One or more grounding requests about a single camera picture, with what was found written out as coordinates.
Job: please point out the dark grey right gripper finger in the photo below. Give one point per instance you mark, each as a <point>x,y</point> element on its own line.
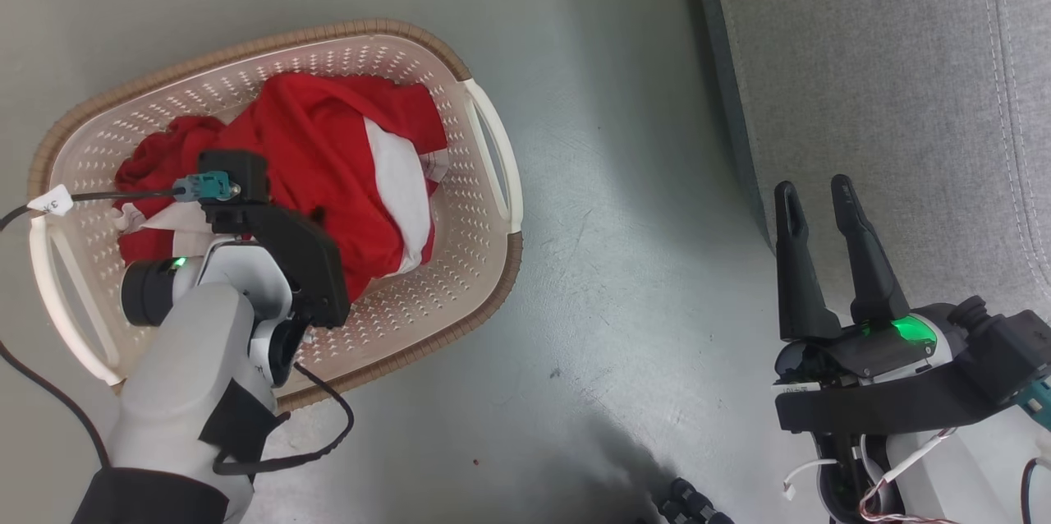
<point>870,278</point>
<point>800,286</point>

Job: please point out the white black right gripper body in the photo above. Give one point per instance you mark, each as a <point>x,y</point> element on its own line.
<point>870,351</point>

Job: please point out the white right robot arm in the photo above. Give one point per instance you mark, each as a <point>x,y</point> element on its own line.
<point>969,475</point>

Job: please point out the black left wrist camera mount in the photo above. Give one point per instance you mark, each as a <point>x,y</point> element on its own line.
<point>304,261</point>

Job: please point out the white perforated laundry basket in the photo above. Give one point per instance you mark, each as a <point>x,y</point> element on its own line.
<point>460,278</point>

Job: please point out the red white striped garment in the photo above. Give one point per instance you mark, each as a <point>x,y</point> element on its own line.
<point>328,138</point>

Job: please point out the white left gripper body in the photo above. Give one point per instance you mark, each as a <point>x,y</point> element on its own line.
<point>238,269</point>

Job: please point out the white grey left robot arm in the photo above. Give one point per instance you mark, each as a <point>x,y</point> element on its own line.
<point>181,376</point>

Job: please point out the grey fabric sofa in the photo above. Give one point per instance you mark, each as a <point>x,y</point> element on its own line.
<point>862,56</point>

